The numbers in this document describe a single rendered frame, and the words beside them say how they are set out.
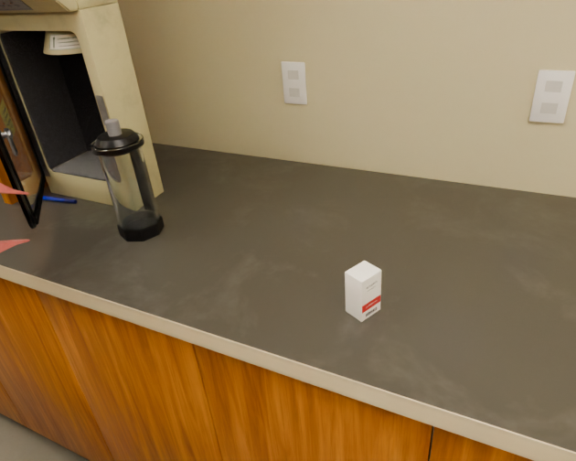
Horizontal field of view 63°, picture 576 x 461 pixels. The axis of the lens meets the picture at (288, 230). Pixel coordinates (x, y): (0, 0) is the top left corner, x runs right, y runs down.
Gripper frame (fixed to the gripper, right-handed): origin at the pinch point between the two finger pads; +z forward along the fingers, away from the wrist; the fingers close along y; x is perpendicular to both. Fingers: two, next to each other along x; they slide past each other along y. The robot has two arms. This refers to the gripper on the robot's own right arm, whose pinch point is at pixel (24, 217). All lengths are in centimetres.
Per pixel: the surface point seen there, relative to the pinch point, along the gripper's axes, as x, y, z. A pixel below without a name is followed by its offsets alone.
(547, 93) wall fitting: -80, 28, 78
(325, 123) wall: -26, 26, 70
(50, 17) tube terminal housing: 0.0, 42.4, 6.1
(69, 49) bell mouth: 2.8, 37.5, 11.2
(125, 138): -16.2, 16.3, 13.9
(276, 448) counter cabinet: -43, -47, 31
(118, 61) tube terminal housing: -5.1, 35.1, 18.7
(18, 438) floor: 82, -84, 26
